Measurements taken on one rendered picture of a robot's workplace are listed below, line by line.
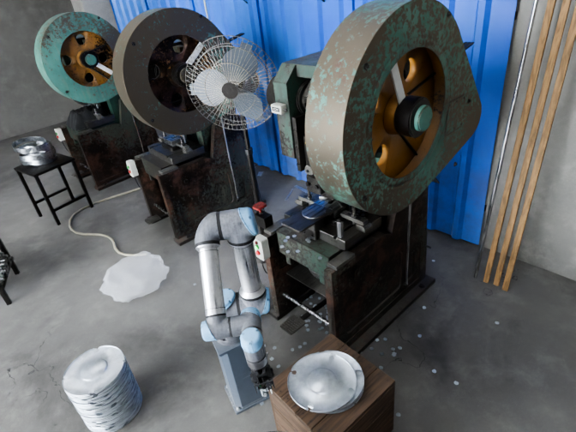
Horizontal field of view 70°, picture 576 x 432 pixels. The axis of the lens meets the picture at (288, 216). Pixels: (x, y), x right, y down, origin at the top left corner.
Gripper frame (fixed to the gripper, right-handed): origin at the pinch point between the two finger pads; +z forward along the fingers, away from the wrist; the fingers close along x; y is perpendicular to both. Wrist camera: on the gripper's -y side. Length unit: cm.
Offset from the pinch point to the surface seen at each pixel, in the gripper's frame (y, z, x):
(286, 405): 2.9, 11.8, 6.2
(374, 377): 2.6, 13.3, 45.1
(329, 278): -40, -8, 42
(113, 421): -33, 38, -77
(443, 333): -33, 53, 103
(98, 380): -41, 16, -77
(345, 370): -2.3, 9.5, 33.9
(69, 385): -43, 15, -90
